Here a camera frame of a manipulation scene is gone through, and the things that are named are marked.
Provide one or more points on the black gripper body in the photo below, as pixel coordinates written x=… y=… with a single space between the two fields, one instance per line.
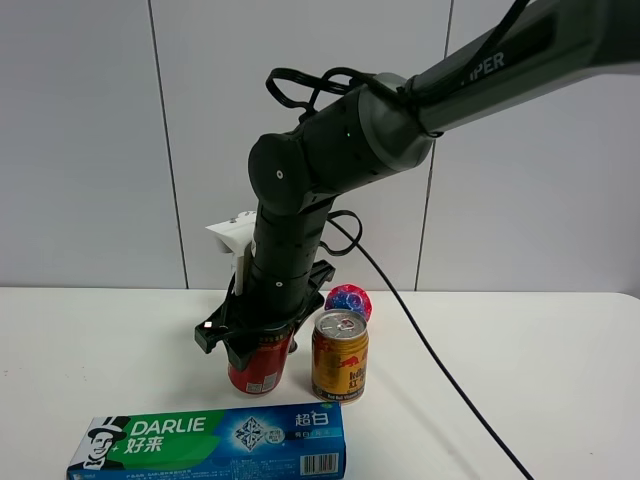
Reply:
x=241 y=322

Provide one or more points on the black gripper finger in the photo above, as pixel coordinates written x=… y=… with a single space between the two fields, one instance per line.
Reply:
x=240 y=354

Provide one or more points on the red black drink can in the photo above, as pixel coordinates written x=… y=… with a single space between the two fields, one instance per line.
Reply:
x=267 y=365

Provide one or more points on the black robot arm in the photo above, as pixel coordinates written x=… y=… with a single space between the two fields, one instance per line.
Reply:
x=357 y=128

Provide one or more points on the Darlie toothpaste box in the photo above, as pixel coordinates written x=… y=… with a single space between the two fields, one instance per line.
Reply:
x=296 y=441

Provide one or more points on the gold energy drink can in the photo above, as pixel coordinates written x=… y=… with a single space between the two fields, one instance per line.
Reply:
x=340 y=344

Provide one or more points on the pink blue spiky ball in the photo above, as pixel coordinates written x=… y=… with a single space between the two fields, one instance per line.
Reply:
x=349 y=297

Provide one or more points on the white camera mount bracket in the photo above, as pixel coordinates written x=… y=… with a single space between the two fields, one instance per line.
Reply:
x=236 y=237

